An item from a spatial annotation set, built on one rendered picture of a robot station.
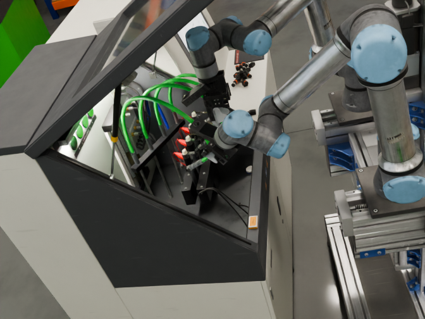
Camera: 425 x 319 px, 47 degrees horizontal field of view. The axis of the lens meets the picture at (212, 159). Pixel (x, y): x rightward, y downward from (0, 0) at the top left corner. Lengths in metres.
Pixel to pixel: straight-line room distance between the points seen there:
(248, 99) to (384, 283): 1.06
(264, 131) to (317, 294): 1.48
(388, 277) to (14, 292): 2.22
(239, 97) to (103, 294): 1.07
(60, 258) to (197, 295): 0.52
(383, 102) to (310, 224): 1.80
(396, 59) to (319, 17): 0.76
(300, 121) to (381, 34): 2.64
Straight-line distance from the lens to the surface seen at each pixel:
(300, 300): 2.66
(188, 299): 1.92
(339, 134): 2.04
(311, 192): 3.16
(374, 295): 2.41
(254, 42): 1.45
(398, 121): 1.29
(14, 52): 5.32
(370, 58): 1.16
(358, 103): 1.98
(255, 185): 1.87
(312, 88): 1.38
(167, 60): 2.03
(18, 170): 1.60
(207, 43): 1.52
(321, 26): 1.90
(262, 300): 1.87
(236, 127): 1.30
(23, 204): 1.71
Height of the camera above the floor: 2.21
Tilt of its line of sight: 38 degrees down
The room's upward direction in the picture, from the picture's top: 18 degrees counter-clockwise
